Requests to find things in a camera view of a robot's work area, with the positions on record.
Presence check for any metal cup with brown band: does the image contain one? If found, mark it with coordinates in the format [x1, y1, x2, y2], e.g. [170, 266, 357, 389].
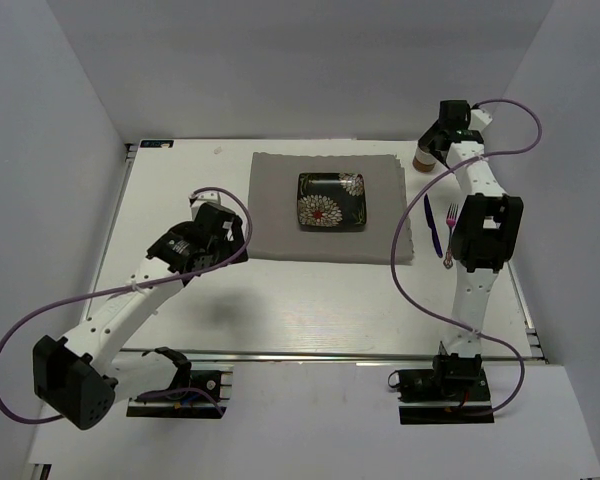
[412, 144, 438, 173]

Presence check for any grey cloth placemat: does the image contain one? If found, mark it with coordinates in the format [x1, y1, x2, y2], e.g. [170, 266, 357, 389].
[248, 152, 407, 265]

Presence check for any black floral square plate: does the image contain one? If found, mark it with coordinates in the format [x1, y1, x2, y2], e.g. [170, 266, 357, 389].
[296, 172, 367, 232]

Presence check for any purple plastic knife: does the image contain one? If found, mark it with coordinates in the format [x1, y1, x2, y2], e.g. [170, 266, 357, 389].
[423, 194, 443, 258]

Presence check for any pink plastic fork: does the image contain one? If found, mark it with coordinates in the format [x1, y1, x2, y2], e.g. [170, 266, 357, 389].
[443, 203, 459, 270]

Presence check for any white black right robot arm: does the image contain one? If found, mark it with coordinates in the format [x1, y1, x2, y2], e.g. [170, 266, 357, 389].
[416, 100, 523, 399]

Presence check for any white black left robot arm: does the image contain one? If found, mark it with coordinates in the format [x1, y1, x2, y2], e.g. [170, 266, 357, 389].
[33, 202, 248, 430]

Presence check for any blue label sticker left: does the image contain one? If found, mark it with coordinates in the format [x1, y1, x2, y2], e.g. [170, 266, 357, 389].
[139, 139, 174, 149]

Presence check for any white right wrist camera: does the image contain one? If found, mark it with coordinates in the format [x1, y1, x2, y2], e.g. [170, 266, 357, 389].
[469, 107, 493, 133]

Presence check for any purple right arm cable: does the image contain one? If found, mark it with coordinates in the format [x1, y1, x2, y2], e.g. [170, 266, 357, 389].
[389, 98, 545, 419]

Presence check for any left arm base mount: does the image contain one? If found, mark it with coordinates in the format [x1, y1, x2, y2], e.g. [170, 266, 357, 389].
[126, 363, 234, 420]

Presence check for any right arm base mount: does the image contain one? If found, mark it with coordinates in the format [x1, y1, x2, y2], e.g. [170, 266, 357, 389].
[387, 368, 494, 426]

